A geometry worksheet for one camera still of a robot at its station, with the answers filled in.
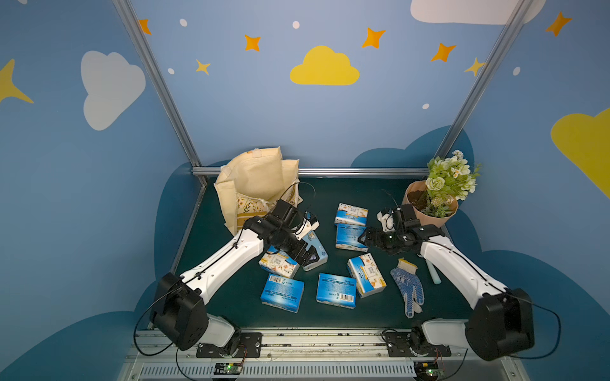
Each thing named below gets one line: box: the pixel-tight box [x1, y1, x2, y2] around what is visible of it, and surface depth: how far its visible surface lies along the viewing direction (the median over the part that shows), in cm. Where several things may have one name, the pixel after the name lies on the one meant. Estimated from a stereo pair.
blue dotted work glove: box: [389, 257, 425, 319], surface depth 88 cm
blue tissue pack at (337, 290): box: [316, 272, 358, 310], surface depth 82 cm
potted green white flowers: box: [401, 150, 482, 229], surface depth 86 cm
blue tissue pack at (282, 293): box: [260, 273, 305, 314], surface depth 81 cm
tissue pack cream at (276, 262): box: [258, 246, 301, 279], surface depth 87 cm
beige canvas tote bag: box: [213, 146, 304, 237], surface depth 95 cm
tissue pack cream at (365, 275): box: [347, 252, 387, 299], surface depth 86 cm
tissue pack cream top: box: [334, 202, 369, 227], surface depth 103 cm
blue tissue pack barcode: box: [335, 223, 370, 253], surface depth 96 cm
